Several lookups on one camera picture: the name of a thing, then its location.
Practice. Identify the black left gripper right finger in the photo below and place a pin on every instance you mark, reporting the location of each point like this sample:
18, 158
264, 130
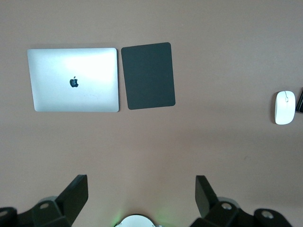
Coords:
206, 198

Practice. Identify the silver closed laptop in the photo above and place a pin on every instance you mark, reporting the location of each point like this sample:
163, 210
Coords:
71, 68

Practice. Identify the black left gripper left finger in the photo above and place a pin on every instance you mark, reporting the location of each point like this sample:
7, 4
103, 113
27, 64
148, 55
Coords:
71, 196

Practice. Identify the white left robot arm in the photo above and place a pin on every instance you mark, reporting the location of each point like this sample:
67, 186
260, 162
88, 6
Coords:
137, 221

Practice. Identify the black mouse pad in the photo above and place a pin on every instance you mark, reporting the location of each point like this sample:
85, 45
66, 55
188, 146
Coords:
148, 75

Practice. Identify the brown table cover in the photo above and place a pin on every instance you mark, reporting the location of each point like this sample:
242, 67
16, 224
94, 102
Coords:
151, 146

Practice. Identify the white computer mouse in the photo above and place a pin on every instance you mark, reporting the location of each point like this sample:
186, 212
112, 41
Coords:
285, 111

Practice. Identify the black phone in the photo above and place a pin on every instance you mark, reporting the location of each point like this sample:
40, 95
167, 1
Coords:
300, 101

